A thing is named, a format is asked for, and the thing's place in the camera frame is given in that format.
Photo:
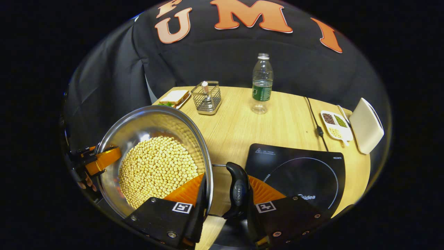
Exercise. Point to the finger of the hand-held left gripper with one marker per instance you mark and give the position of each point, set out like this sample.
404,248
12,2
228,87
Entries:
104,159

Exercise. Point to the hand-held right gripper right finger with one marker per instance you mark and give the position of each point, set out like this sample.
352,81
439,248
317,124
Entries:
288,218

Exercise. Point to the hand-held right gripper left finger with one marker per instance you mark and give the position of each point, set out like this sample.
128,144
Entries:
199,222

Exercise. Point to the black induction cooktop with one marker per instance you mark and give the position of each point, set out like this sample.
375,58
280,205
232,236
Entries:
295,173

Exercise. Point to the steel pot with soybeans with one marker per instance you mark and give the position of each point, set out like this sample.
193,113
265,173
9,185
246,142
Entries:
156,166

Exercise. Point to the sandwich on white plate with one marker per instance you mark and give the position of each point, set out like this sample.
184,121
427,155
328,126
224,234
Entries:
174,97

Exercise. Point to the white divided bean dish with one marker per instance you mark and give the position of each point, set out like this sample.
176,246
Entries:
336,126

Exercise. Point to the white rectangular box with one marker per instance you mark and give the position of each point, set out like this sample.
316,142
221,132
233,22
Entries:
366,126

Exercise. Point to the clear plastic water bottle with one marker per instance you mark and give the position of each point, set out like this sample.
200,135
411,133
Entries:
262,86

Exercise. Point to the black backdrop cloth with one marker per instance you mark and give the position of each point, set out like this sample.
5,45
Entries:
215,59

